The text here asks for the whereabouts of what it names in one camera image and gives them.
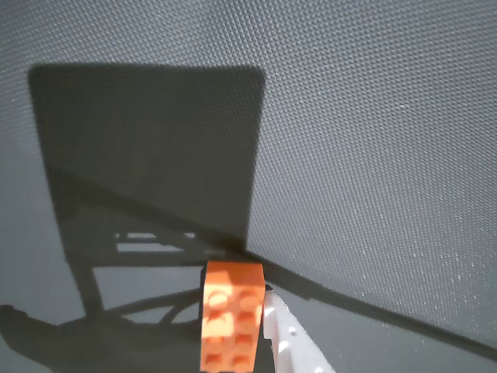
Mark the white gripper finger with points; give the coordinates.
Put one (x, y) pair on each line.
(289, 334)

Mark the orange lego block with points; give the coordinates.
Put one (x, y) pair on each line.
(229, 318)

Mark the grey rubber mat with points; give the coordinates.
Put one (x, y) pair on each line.
(349, 116)

